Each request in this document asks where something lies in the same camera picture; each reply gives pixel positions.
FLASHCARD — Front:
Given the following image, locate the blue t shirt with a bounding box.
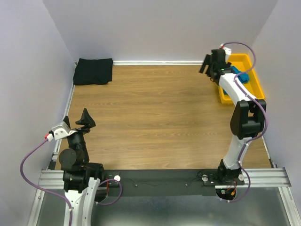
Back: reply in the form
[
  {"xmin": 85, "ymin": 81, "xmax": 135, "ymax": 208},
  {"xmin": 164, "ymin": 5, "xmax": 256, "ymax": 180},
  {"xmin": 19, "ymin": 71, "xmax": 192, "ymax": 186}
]
[{"xmin": 219, "ymin": 66, "xmax": 249, "ymax": 96}]

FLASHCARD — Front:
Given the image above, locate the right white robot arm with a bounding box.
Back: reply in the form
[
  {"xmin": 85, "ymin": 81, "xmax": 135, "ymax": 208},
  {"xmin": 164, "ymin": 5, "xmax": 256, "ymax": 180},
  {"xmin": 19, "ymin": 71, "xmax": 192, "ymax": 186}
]
[{"xmin": 200, "ymin": 47, "xmax": 266, "ymax": 185}]

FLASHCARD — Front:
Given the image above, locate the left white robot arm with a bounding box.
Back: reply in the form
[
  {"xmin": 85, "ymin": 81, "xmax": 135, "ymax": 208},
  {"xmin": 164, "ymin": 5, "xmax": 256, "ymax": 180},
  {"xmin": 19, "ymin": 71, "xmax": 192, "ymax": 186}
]
[{"xmin": 55, "ymin": 108, "xmax": 104, "ymax": 226}]

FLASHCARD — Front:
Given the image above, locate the yellow plastic bin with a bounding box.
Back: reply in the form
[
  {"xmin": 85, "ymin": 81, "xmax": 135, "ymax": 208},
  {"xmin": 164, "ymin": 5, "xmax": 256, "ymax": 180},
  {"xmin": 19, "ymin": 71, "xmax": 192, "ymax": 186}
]
[{"xmin": 218, "ymin": 54, "xmax": 265, "ymax": 104}]

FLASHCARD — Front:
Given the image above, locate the folded black t shirt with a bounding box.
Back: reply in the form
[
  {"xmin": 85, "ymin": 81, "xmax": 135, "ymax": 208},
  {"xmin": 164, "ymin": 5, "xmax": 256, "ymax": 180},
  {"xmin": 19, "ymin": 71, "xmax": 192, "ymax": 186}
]
[{"xmin": 73, "ymin": 58, "xmax": 113, "ymax": 85}]

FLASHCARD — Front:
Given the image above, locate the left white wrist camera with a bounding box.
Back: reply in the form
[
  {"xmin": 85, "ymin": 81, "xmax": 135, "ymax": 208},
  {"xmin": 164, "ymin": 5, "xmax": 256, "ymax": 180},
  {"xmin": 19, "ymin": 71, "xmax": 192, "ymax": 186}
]
[{"xmin": 45, "ymin": 122, "xmax": 76, "ymax": 141}]

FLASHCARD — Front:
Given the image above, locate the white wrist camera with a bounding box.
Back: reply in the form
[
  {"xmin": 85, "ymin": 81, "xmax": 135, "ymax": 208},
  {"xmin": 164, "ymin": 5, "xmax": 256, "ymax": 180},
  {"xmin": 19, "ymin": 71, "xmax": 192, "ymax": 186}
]
[
  {"xmin": 45, "ymin": 122, "xmax": 76, "ymax": 141},
  {"xmin": 220, "ymin": 43, "xmax": 232, "ymax": 56}
]

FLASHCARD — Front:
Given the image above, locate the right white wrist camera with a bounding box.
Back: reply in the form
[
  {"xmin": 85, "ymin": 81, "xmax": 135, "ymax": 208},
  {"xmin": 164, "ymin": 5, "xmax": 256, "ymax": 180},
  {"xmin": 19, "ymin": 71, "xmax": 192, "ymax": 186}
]
[{"xmin": 220, "ymin": 43, "xmax": 232, "ymax": 56}]

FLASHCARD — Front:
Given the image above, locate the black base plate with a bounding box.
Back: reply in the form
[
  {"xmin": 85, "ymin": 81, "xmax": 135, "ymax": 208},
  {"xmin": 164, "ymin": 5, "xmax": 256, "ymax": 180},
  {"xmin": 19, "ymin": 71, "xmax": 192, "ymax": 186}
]
[{"xmin": 98, "ymin": 169, "xmax": 245, "ymax": 197}]

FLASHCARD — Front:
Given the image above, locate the aluminium frame rail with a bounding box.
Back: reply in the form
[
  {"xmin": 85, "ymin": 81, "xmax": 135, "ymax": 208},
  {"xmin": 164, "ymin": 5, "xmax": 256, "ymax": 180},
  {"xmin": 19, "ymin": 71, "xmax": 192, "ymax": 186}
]
[{"xmin": 38, "ymin": 168, "xmax": 291, "ymax": 189}]

